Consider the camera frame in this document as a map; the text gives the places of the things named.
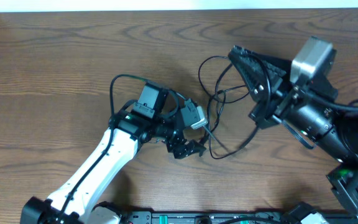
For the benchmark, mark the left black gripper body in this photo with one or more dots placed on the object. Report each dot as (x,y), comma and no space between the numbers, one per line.
(176,141)

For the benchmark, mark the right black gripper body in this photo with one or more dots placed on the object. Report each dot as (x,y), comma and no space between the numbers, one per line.
(268,115)

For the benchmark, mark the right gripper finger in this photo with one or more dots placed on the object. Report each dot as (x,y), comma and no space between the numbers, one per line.
(252,69)
(283,64)

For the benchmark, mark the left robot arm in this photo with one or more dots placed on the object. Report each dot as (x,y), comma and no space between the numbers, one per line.
(156,114)

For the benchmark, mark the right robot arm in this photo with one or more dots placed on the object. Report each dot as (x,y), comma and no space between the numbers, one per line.
(298,95)

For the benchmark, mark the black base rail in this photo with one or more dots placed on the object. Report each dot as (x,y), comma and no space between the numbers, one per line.
(148,217)

